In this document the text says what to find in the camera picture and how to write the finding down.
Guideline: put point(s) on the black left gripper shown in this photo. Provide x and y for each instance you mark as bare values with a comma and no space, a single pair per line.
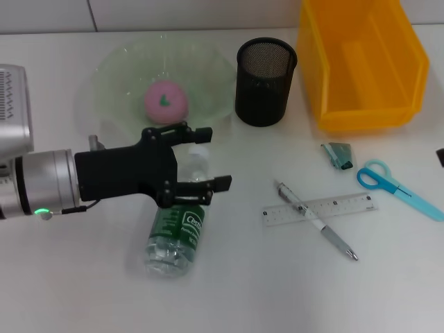
121,173

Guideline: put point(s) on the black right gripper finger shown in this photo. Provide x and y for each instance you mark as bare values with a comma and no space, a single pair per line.
440,153

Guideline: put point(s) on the blue scissors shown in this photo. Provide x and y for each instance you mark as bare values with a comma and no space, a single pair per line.
416,201

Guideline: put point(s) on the pink toy peach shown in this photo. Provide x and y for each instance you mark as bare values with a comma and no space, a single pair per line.
173,111

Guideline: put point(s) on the clear water bottle green label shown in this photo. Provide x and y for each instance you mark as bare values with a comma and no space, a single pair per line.
173,239

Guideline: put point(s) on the clear plastic ruler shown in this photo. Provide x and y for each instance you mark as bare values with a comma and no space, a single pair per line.
347,203

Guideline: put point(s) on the black mesh pen holder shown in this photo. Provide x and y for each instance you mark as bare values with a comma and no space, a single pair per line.
260,100

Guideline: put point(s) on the green glass fruit plate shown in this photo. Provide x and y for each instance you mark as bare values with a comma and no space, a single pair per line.
114,69

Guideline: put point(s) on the white silver ballpoint pen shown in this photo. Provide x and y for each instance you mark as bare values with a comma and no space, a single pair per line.
333,237

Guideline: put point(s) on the yellow plastic bin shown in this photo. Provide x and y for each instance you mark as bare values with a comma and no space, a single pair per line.
347,69

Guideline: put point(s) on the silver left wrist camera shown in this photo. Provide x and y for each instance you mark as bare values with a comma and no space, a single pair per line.
14,104

